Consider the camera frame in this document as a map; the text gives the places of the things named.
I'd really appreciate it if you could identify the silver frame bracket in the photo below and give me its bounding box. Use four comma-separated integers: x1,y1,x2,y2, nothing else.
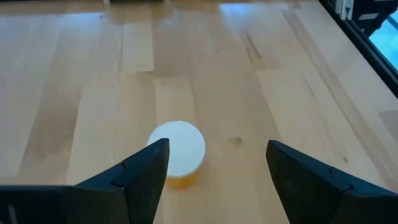
335,0,355,21

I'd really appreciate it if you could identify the orange pill bottle white cap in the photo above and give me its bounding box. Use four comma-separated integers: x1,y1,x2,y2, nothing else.
146,120,206,190

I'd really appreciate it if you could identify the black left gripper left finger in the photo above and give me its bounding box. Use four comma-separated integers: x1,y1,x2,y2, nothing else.
0,138,171,224

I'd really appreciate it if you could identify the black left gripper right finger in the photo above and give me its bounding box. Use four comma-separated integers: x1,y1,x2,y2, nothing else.
266,139,398,224

